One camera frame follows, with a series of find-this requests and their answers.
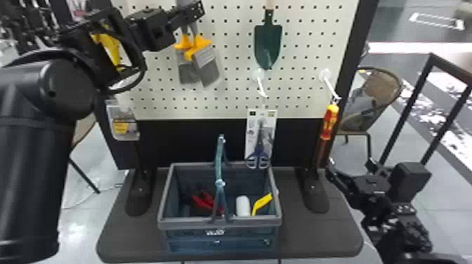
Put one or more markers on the red yellow screwdriver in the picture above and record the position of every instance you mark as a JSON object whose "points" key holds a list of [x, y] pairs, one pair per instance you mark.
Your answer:
{"points": [[329, 121]]}

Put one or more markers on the blue basket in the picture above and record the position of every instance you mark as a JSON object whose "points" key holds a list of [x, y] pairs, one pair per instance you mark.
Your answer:
{"points": [[221, 223]]}

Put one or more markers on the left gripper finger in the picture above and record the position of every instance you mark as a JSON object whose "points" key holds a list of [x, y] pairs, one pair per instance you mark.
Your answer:
{"points": [[191, 13]]}

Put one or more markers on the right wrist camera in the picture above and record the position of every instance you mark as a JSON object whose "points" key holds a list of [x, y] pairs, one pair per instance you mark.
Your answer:
{"points": [[409, 177]]}

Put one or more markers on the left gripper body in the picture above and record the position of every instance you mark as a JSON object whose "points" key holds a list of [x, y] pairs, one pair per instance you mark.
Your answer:
{"points": [[149, 18]]}

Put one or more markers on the black frame side table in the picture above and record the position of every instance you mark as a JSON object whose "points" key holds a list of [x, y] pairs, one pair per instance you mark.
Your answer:
{"points": [[442, 73]]}

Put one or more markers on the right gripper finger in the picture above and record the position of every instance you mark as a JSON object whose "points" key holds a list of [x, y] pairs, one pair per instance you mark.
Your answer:
{"points": [[339, 178], [373, 166]]}

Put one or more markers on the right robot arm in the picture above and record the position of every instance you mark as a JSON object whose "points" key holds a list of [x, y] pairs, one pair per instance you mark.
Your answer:
{"points": [[402, 236]]}

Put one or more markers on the blue scissors on card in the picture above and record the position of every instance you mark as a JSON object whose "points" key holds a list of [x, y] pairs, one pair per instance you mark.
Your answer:
{"points": [[261, 136]]}

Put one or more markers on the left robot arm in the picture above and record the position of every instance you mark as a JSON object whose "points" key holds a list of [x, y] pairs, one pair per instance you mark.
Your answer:
{"points": [[33, 155]]}

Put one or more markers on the black mesh chair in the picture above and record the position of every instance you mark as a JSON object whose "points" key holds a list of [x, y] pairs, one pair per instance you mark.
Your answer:
{"points": [[376, 96]]}

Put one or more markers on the clear packet with yellow part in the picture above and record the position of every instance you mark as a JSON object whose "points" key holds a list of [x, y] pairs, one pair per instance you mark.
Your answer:
{"points": [[121, 123]]}

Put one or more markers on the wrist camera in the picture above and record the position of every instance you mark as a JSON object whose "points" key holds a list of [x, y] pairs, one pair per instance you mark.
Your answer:
{"points": [[159, 38], [409, 177]]}

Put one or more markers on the white pegboard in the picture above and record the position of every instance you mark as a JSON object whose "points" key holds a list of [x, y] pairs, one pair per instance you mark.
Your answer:
{"points": [[295, 55]]}

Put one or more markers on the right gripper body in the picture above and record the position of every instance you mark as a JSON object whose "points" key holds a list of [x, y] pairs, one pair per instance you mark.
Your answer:
{"points": [[370, 191]]}

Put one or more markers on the red pliers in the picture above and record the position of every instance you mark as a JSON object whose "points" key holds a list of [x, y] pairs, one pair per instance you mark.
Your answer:
{"points": [[202, 201]]}

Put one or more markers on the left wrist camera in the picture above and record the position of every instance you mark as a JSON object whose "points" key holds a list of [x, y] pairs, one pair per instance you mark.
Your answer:
{"points": [[159, 38]]}

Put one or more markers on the green garden trowel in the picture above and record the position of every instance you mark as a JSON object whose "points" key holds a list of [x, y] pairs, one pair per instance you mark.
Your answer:
{"points": [[267, 44]]}

